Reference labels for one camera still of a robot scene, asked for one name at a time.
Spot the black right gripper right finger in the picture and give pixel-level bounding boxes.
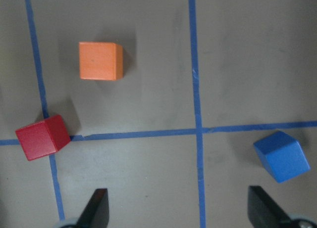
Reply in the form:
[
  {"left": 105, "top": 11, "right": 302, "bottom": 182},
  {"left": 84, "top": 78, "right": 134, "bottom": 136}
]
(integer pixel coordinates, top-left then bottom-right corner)
[{"left": 247, "top": 185, "right": 296, "bottom": 228}]

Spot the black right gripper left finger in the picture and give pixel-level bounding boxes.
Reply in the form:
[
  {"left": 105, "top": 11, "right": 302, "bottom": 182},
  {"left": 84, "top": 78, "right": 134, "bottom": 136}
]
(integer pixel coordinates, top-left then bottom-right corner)
[{"left": 76, "top": 188, "right": 109, "bottom": 228}]

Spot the red wooden block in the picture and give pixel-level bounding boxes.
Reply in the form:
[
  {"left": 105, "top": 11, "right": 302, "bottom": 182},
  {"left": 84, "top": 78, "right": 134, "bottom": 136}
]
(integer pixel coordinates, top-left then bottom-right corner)
[{"left": 15, "top": 115, "right": 71, "bottom": 161}]

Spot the blue wooden block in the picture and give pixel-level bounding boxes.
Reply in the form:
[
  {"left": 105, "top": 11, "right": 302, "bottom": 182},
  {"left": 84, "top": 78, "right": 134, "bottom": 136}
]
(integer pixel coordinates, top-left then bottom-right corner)
[{"left": 253, "top": 131, "right": 311, "bottom": 183}]

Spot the orange wooden block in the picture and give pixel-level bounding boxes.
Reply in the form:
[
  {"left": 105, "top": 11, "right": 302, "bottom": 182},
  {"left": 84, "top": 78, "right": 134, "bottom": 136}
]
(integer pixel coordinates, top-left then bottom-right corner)
[{"left": 79, "top": 42, "right": 123, "bottom": 81}]

